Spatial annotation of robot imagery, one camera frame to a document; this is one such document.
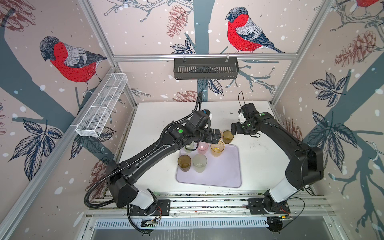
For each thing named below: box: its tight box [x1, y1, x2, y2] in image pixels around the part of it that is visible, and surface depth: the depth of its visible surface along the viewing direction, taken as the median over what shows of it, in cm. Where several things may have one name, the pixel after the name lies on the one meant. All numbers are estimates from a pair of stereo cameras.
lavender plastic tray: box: [176, 144, 242, 188], surface depth 87 cm
